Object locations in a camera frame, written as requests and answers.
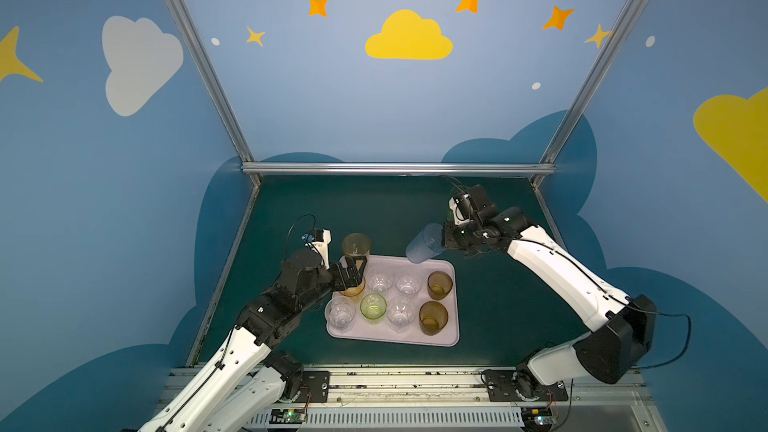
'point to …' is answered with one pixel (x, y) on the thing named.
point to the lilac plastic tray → (383, 332)
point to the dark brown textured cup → (433, 317)
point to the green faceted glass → (373, 307)
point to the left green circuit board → (284, 416)
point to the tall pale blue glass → (426, 244)
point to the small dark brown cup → (439, 284)
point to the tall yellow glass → (357, 245)
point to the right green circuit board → (537, 417)
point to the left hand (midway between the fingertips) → (357, 262)
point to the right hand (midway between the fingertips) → (444, 235)
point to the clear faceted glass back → (408, 282)
